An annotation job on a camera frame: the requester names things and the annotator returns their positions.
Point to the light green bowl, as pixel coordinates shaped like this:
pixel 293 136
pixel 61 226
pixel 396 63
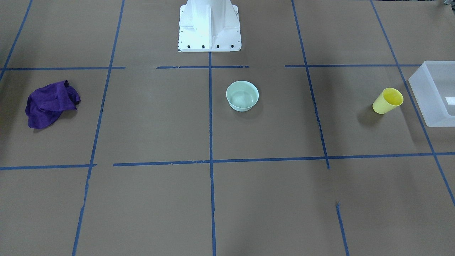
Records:
pixel 242 95

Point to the yellow plastic cup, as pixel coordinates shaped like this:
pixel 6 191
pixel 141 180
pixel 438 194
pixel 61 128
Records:
pixel 388 100

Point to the purple cloth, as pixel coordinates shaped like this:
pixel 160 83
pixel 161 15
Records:
pixel 46 104

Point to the translucent plastic box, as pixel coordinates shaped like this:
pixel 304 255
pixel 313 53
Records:
pixel 433 85

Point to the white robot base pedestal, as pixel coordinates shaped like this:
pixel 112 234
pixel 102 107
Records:
pixel 209 26

